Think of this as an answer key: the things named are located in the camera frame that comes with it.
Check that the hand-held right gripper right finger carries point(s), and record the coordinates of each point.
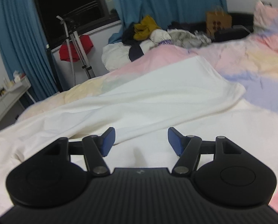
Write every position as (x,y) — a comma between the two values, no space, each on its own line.
(175,142)

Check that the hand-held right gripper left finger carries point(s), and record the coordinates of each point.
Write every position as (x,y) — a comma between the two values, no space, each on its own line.
(108,142)

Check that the white comforter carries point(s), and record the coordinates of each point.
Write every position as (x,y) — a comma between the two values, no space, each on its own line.
(116,56)

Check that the red cloth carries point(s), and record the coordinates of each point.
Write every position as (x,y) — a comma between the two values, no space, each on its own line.
(65,51)

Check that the garment steamer stand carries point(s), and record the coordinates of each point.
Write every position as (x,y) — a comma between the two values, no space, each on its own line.
(73,46)

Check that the grey crumpled cloth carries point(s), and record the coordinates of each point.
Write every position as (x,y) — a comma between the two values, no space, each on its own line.
(188,38)

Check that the black cloth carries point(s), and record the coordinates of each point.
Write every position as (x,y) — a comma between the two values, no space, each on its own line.
(128,35)

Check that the white dressing table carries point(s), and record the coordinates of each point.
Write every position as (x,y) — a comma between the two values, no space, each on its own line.
(5,105)

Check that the white tissue box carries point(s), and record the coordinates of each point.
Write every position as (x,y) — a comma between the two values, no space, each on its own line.
(17,76)

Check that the pastel tie-dye duvet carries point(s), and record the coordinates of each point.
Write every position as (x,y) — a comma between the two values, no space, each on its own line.
(258,60)

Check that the mustard yellow cloth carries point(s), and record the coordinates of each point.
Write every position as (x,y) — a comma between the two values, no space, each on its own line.
(144,28)

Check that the brown paper bag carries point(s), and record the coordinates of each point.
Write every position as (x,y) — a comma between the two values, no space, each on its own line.
(218,22)

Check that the black sofa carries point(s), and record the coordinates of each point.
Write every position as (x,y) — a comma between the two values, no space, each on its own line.
(237,28)

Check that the blue curtain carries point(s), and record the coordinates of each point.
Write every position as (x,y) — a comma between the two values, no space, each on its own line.
(171,0)
(15,39)

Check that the dark window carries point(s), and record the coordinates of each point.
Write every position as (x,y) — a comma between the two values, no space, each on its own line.
(69,4)

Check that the pastel pillow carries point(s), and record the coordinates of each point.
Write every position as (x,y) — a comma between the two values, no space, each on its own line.
(269,23)

